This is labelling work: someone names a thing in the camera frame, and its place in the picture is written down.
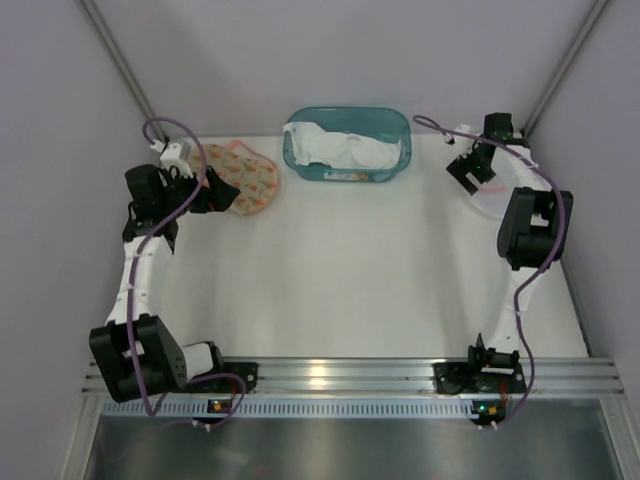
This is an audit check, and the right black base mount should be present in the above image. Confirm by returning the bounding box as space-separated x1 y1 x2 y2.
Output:
433 361 527 395

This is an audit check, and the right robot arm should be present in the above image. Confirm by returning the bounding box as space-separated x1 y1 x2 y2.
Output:
446 112 573 353

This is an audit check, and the teal plastic bin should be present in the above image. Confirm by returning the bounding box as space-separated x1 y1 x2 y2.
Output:
282 107 412 183

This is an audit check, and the small white mesh laundry bag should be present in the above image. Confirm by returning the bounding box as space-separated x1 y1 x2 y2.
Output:
470 149 519 220

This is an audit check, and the right aluminium corner post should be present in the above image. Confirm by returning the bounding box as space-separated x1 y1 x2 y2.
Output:
520 0 613 138

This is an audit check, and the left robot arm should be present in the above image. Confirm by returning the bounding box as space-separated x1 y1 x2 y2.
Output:
89 164 240 403

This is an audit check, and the aluminium corner post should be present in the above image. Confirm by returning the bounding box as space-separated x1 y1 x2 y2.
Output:
76 0 156 120
520 0 613 138

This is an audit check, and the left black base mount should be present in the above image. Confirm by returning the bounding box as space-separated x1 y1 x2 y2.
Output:
194 361 259 394

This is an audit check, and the aluminium front rail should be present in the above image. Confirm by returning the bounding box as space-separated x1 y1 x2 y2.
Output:
249 357 624 398

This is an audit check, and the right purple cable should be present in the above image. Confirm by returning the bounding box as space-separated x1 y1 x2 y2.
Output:
412 114 566 429

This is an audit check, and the perforated cable duct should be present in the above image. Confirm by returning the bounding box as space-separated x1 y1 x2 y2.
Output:
99 397 506 419

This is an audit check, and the floral pink laundry bag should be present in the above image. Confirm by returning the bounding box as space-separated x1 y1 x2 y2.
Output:
203 140 280 217

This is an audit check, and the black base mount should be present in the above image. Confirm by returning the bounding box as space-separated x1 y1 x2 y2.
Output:
433 361 527 395
194 361 259 394

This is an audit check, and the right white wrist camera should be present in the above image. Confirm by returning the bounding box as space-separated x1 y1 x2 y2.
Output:
443 133 456 146

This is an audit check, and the white bra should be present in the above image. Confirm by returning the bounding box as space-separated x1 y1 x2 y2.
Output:
283 122 402 170

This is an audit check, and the left aluminium corner post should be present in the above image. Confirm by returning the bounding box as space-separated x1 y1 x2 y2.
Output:
76 0 156 120

